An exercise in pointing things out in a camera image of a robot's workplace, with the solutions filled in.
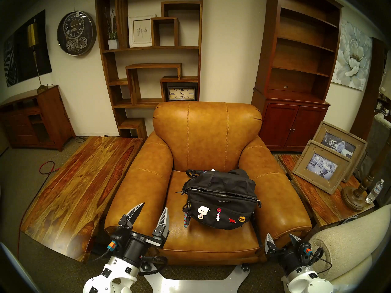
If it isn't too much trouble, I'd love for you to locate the white framed certificate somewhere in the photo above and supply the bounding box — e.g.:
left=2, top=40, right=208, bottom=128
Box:
left=128, top=14, right=157, bottom=48

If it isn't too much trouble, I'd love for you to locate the grey upholstered chair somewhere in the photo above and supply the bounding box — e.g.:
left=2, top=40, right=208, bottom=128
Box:
left=365, top=112, right=391, bottom=174

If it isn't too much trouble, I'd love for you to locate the black zipper bag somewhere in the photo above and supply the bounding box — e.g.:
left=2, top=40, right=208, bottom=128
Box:
left=175, top=169, right=263, bottom=248

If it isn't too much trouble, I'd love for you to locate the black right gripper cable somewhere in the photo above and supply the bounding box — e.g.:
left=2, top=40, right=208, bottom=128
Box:
left=307, top=248, right=333, bottom=276

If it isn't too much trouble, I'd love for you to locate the clear plastic water bottle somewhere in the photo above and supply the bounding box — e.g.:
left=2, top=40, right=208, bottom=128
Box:
left=365, top=179, right=384, bottom=204

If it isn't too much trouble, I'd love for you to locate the tan leather armchair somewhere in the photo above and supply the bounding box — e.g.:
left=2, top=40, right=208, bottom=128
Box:
left=104, top=101, right=312, bottom=266

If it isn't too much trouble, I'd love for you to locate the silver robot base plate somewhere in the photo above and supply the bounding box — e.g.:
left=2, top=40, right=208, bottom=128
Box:
left=144, top=265, right=250, bottom=293

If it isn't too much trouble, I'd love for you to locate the cherry wood hutch bookcase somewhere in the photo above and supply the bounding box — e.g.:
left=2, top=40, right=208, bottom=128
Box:
left=251, top=0, right=344, bottom=152

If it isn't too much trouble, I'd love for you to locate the turned wooden lamp base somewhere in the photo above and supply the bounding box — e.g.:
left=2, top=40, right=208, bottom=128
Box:
left=342, top=134, right=391, bottom=212

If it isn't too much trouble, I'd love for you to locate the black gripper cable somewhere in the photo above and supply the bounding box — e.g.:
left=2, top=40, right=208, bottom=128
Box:
left=307, top=248, right=333, bottom=276
left=89, top=250, right=168, bottom=276

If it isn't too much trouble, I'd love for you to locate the low cherry wood cabinet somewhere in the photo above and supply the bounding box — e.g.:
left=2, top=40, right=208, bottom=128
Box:
left=0, top=85, right=76, bottom=152

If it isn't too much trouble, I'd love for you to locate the plant in white pot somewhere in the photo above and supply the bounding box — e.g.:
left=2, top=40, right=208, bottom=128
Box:
left=105, top=9, right=119, bottom=50

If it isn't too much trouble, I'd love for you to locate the dark wooden door frame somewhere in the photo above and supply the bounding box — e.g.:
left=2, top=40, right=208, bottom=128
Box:
left=350, top=38, right=390, bottom=140

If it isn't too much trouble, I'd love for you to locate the round black wall clock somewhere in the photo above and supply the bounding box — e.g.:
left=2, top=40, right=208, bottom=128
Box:
left=57, top=11, right=97, bottom=56

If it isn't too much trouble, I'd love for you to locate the large weathered wooden photo frame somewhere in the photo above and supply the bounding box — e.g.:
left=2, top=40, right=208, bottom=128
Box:
left=313, top=121, right=368, bottom=183

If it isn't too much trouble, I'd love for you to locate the rectangular mantel clock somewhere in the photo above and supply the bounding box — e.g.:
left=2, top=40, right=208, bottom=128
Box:
left=167, top=87, right=196, bottom=101

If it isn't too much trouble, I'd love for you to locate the beige fabric sofa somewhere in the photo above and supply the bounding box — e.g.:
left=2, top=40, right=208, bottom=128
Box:
left=309, top=204, right=391, bottom=293

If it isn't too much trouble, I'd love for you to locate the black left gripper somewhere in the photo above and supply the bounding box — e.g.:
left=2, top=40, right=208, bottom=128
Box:
left=107, top=203, right=170, bottom=268

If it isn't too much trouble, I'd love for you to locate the small weathered wooden photo frame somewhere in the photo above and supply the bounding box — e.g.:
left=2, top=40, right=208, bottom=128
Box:
left=293, top=140, right=352, bottom=194

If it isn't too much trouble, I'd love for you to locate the white flower painting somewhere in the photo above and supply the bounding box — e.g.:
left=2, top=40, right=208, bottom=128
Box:
left=331, top=19, right=373, bottom=91

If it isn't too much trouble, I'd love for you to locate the black zebra wall art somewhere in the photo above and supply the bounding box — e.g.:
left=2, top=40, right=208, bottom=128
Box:
left=3, top=9, right=53, bottom=88

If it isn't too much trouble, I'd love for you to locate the rustic wooden side table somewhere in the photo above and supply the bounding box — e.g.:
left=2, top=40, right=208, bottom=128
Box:
left=278, top=154, right=375, bottom=232

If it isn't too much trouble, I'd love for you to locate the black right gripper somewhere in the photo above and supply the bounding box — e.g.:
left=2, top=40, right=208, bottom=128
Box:
left=265, top=233, right=315, bottom=274

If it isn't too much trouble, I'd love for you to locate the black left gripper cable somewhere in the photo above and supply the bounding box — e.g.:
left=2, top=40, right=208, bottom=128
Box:
left=89, top=250, right=168, bottom=276

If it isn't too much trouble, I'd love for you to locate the geometric wooden wall shelf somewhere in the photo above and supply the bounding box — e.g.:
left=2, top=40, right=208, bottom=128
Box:
left=95, top=0, right=203, bottom=140

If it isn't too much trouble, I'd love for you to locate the rustic wooden coffee table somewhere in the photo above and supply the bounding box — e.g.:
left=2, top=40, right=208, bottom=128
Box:
left=20, top=136, right=144, bottom=263

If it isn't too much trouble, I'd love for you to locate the red floor cable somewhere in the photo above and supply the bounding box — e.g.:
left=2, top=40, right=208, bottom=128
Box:
left=17, top=161, right=56, bottom=259

